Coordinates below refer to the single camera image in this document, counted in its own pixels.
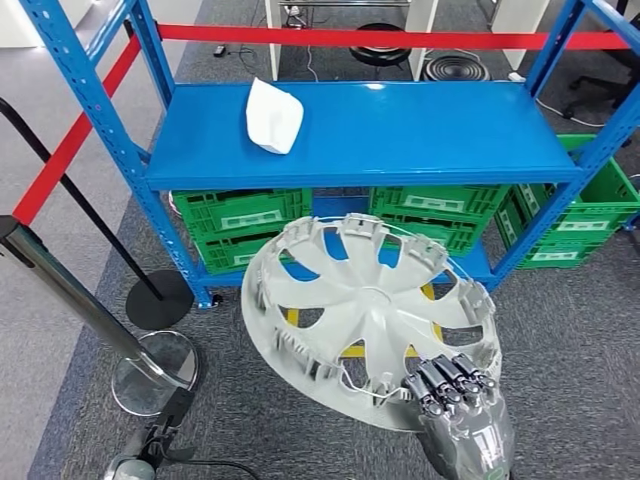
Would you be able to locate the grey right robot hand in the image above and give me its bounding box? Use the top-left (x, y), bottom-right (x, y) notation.
top-left (402, 352), bottom-right (516, 480)

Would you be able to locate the silver plastic wheel hubcap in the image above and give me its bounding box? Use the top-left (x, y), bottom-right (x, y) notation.
top-left (241, 213), bottom-right (503, 433)

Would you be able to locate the blue metal shelf rack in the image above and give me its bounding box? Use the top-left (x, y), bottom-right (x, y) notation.
top-left (20, 0), bottom-right (640, 311)

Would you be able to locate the green open plastic crate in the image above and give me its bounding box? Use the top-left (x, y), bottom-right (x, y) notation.
top-left (494, 134), bottom-right (640, 271)

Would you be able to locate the black round stool chrome base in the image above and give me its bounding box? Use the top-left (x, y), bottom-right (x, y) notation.
top-left (349, 23), bottom-right (412, 68)
top-left (422, 54), bottom-right (491, 83)

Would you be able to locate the black office chair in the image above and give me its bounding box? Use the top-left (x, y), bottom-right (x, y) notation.
top-left (562, 0), bottom-right (640, 121)

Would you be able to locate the white plastic mirror cover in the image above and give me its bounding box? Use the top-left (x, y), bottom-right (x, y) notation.
top-left (245, 77), bottom-right (305, 156)

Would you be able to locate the white desk panel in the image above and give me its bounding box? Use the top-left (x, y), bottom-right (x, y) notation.
top-left (491, 0), bottom-right (551, 71)

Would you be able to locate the long red barrier belt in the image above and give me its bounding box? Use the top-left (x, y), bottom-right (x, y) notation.
top-left (157, 23), bottom-right (631, 52)

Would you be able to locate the short red barrier belt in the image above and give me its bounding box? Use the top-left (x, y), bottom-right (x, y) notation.
top-left (12, 36), bottom-right (142, 227)

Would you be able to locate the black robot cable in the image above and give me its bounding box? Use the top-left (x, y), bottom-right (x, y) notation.
top-left (170, 455), bottom-right (261, 480)

